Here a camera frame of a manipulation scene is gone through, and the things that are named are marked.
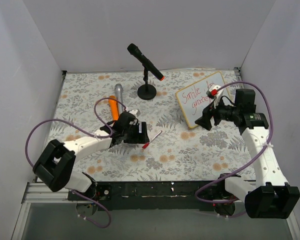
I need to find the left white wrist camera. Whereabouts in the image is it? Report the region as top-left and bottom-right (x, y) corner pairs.
(128, 109), (141, 118)

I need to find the floral table mat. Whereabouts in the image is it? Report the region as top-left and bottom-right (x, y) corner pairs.
(48, 70), (251, 182)

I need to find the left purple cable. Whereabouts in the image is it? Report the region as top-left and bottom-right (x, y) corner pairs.
(24, 97), (130, 229)

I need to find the silver microphone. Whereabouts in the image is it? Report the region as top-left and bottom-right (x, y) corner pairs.
(114, 83), (125, 115)

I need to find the aluminium frame rail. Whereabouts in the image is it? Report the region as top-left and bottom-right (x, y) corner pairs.
(22, 182), (69, 204)

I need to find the yellow framed whiteboard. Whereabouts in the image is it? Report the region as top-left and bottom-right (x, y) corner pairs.
(175, 71), (226, 129)

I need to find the black microphone stand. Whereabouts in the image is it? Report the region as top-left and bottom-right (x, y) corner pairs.
(137, 67), (157, 101)

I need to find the purple cable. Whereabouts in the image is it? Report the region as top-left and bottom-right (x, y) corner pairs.
(194, 81), (275, 218)
(24, 97), (130, 229)

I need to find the red capped whiteboard marker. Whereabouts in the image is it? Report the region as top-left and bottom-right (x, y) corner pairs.
(142, 130), (163, 149)

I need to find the black microphone orange tip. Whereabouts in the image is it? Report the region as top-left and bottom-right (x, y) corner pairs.
(127, 43), (165, 81)

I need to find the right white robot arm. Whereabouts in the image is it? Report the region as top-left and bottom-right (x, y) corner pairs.
(195, 86), (300, 219)

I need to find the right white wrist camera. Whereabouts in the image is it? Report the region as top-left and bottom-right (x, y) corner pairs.
(206, 84), (223, 109)

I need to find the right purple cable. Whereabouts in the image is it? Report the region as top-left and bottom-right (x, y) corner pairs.
(194, 81), (275, 218)

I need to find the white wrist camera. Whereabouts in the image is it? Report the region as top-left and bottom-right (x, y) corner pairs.
(128, 109), (141, 118)
(206, 84), (223, 109)

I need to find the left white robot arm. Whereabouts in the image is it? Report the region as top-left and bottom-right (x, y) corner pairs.
(32, 109), (150, 200)

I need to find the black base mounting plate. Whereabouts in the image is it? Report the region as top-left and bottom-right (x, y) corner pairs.
(67, 181), (241, 213)

